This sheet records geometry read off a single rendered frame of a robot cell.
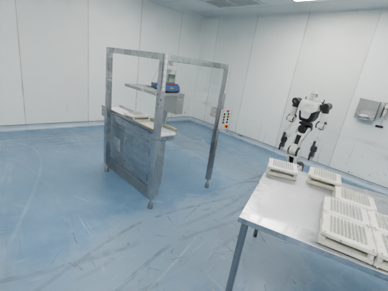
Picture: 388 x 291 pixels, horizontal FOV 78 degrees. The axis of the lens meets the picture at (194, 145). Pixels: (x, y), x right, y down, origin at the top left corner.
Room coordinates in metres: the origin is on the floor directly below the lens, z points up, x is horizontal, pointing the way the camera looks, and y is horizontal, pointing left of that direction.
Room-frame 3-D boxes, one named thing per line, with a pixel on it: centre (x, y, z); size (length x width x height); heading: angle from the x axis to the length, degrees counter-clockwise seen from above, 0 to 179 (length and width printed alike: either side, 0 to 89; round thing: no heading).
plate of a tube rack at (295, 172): (1.98, -0.80, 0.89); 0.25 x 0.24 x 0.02; 163
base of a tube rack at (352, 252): (1.12, -0.88, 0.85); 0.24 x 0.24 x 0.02; 63
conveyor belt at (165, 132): (3.00, 0.80, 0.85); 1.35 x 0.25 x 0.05; 47
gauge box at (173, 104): (2.70, 0.30, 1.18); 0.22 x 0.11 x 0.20; 47
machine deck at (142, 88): (2.73, 0.54, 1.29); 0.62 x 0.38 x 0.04; 47
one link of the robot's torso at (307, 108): (3.62, -1.63, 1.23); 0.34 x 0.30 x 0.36; 45
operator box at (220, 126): (3.09, -0.35, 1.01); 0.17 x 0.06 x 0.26; 137
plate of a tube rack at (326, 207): (1.34, -0.99, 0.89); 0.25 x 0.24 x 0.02; 153
